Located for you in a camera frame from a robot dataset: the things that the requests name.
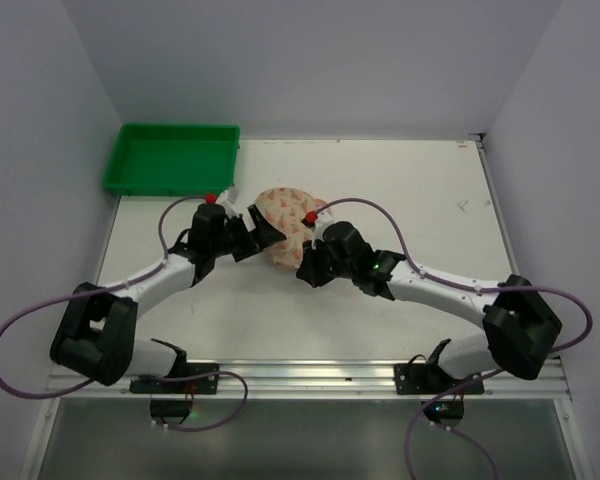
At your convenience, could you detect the floral fabric laundry bag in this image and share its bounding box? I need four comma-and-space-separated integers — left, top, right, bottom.
254, 187, 326, 270

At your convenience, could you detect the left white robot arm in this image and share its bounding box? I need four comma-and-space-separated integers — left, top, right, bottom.
50, 203, 286, 386

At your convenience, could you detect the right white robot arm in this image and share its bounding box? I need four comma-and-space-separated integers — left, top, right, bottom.
296, 221, 562, 393

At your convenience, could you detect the green plastic tray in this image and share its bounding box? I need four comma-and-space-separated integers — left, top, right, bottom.
103, 123, 240, 197

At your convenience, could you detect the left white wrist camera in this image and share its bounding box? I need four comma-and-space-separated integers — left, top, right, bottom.
216, 185, 239, 218

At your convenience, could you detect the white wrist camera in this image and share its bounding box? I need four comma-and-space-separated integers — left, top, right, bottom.
302, 209, 334, 247
216, 185, 239, 218

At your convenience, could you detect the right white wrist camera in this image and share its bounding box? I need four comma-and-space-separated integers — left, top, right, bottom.
302, 209, 334, 247

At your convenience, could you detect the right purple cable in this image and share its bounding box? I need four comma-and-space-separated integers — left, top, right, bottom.
403, 197, 595, 480

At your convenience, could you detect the purple cable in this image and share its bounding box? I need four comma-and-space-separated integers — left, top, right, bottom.
403, 197, 595, 480
0, 192, 249, 432

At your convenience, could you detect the aluminium front rail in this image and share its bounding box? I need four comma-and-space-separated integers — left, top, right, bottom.
46, 360, 571, 401

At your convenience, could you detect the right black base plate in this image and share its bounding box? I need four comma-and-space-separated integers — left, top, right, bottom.
393, 354, 485, 395

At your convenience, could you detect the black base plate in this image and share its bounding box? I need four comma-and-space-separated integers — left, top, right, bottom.
393, 354, 485, 395
129, 362, 220, 395

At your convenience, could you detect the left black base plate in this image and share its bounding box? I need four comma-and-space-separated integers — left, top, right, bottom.
129, 362, 220, 395

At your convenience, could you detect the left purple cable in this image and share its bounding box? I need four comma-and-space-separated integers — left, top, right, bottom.
0, 192, 249, 432

